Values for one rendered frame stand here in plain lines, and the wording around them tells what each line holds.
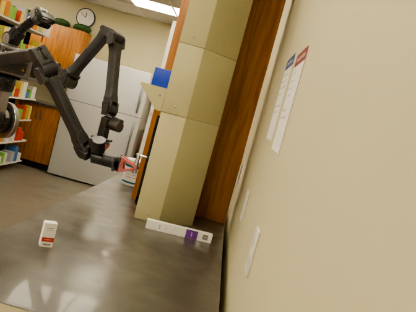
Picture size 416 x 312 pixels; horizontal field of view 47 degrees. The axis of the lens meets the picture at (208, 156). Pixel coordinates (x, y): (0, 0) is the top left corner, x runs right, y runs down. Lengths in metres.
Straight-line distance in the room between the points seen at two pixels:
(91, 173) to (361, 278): 6.90
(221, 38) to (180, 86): 0.27
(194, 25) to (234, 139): 0.64
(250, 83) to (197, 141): 0.47
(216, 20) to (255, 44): 0.40
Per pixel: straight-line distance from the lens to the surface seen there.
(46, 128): 7.56
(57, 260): 1.47
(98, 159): 2.15
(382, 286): 0.38
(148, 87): 2.08
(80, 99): 7.26
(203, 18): 2.09
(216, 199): 2.45
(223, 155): 2.42
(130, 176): 2.79
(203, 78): 2.08
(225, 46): 2.15
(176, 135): 2.06
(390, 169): 0.42
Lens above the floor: 1.45
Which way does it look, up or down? 5 degrees down
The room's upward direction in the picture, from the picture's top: 15 degrees clockwise
